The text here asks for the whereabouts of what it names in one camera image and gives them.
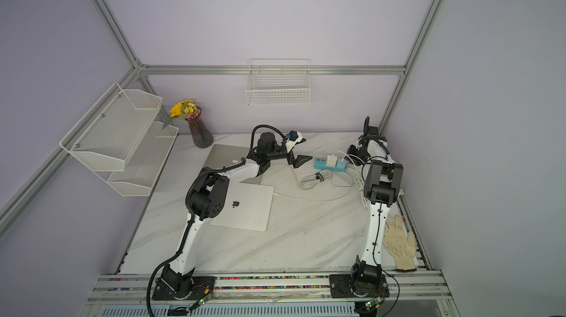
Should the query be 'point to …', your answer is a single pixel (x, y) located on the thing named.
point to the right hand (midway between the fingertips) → (348, 161)
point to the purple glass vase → (201, 135)
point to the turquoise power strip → (320, 164)
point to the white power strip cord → (360, 173)
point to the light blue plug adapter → (341, 164)
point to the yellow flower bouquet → (185, 110)
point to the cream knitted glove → (402, 247)
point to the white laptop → (249, 208)
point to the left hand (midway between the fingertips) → (308, 148)
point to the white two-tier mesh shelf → (118, 138)
